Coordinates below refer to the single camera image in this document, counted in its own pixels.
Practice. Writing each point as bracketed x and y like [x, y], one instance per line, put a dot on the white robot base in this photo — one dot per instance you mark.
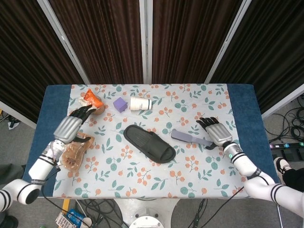
[145, 213]

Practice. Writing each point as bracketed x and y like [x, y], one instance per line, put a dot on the grey-purple brush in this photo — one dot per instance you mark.
[185, 137]

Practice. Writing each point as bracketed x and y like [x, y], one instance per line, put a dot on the white paper cup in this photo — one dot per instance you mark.
[140, 104]

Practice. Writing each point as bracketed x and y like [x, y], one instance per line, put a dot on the black slipper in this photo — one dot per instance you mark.
[149, 143]

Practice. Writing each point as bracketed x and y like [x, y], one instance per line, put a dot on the white crumpled paper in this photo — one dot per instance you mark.
[12, 124]

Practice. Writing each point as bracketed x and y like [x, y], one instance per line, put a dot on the colourful printed box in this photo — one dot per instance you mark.
[63, 220]

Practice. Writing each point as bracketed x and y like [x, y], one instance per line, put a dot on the brown round pastry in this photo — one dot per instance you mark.
[99, 111]

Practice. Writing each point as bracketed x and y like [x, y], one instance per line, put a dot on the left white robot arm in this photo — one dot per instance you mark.
[40, 166]

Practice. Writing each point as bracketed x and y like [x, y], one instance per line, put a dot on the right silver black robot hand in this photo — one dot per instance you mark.
[218, 134]

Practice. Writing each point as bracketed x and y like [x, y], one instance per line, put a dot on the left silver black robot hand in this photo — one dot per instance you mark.
[67, 128]

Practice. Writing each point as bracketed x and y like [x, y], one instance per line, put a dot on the black power strip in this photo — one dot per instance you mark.
[287, 145]

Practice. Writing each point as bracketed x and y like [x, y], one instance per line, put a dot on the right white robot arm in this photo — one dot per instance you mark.
[249, 166]

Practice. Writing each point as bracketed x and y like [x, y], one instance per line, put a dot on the white black sneaker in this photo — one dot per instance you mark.
[280, 167]

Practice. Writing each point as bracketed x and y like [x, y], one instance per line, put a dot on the brown clear food pouch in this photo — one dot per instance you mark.
[73, 156]

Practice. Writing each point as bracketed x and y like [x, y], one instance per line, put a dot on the blue snack packet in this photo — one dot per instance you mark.
[75, 216]

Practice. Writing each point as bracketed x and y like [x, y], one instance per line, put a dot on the orange white snack packet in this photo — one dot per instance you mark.
[93, 98]

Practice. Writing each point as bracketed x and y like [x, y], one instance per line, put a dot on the black trouser leg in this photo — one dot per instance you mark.
[295, 178]

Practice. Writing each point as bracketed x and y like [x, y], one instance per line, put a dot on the purple small box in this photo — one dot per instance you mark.
[120, 104]

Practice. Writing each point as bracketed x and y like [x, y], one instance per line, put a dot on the brown fabric screen panel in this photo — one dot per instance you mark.
[268, 54]
[104, 40]
[190, 40]
[28, 59]

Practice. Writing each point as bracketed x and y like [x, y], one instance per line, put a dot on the floral tablecloth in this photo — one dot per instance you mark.
[152, 180]

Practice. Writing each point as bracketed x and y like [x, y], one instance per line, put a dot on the blue table cover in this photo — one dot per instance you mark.
[50, 109]

